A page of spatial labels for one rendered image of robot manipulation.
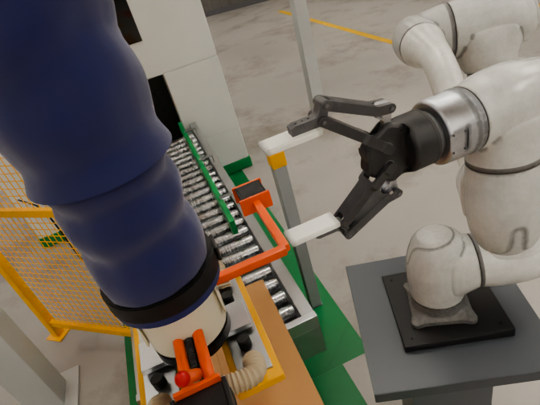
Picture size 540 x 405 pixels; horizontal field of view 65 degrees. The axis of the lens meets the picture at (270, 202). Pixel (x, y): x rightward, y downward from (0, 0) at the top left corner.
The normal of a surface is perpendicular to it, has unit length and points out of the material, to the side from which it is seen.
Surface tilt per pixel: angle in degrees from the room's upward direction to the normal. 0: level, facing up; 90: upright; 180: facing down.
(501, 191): 73
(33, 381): 90
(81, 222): 96
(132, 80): 96
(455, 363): 0
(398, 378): 0
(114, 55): 83
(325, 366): 0
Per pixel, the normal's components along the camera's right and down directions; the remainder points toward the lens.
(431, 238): -0.36, -0.80
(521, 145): 0.12, 0.52
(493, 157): -0.47, 0.70
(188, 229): 0.83, -0.23
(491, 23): -0.13, 0.36
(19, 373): 0.34, 0.47
